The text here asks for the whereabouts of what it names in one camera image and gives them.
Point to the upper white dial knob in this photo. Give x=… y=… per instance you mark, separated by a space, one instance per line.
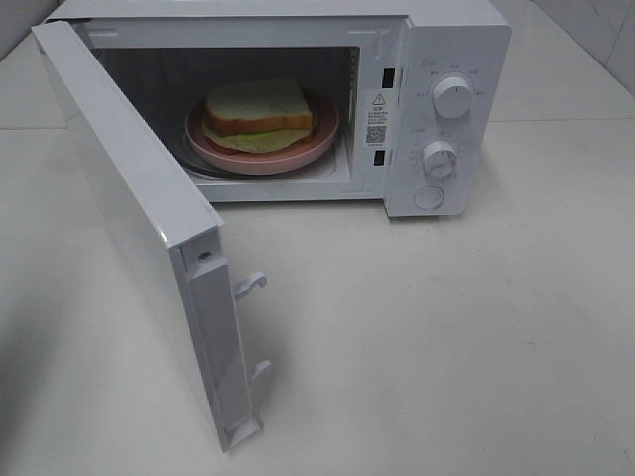
x=452 y=96

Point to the toast sandwich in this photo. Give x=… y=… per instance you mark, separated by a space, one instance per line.
x=257 y=106

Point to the lower white timer knob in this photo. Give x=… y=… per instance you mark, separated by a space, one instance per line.
x=439 y=159

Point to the pink plate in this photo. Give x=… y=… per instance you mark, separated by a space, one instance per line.
x=326 y=123

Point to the warning label sticker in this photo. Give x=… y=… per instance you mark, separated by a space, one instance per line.
x=378 y=116

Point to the round door release button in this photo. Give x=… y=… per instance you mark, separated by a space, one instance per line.
x=429 y=198

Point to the glass microwave turntable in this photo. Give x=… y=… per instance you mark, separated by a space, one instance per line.
x=317 y=159

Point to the white microwave oven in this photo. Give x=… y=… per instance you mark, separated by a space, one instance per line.
x=197 y=102

